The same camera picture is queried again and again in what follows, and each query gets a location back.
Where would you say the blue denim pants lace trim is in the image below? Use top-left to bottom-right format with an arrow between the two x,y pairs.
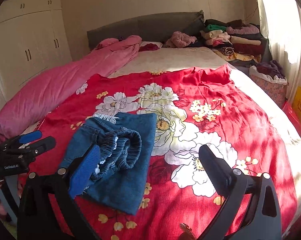
59,113 -> 156,215

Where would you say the pink velvet quilt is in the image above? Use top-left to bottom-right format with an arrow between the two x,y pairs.
0,35 -> 142,142

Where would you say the red floral bed cover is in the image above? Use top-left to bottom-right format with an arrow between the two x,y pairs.
30,66 -> 297,239

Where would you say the cream wardrobe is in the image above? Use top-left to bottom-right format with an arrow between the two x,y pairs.
0,0 -> 72,102

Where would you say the floral fabric laundry basket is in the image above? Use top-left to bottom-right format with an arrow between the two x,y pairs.
249,60 -> 288,108

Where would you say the pile of folded clothes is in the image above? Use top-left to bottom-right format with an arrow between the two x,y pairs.
197,19 -> 272,68

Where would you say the beige bed sheet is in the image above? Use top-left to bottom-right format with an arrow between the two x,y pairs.
109,47 -> 227,78

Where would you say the dark red pillow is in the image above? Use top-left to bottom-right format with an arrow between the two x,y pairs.
139,41 -> 163,52

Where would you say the pink crumpled garment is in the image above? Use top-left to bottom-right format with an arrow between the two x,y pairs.
165,31 -> 197,48

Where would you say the cream curtain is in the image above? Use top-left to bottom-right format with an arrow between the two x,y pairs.
257,0 -> 301,102

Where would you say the grey padded headboard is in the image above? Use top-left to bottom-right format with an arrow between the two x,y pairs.
87,10 -> 205,50

